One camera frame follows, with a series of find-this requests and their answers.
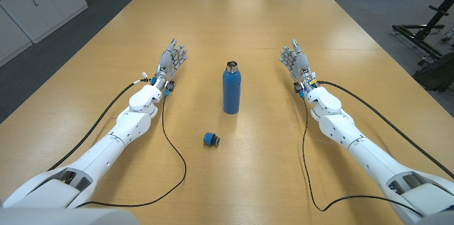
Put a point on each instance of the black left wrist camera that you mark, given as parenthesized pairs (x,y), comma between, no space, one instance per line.
(171,86)

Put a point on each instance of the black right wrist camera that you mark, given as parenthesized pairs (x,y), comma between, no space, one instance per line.
(297,87)

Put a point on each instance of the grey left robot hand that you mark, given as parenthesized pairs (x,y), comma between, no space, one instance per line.
(166,61)

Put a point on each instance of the blue bottle cap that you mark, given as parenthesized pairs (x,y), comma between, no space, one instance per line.
(210,138)

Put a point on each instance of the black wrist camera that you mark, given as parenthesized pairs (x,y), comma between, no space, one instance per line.
(297,87)
(171,86)

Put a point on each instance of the blue metal bottle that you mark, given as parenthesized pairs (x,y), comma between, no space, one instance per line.
(231,90)

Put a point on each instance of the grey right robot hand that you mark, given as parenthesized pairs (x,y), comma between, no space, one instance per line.
(300,63)

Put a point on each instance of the black metal stand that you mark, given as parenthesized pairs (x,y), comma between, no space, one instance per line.
(434,19)

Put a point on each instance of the black angular base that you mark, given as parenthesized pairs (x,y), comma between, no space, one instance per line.
(436,72)

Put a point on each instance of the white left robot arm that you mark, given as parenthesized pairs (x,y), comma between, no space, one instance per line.
(106,150)

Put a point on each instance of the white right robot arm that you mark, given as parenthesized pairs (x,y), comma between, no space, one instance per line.
(369,157)

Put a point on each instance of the long white cabinet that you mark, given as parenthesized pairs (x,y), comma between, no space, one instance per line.
(21,30)

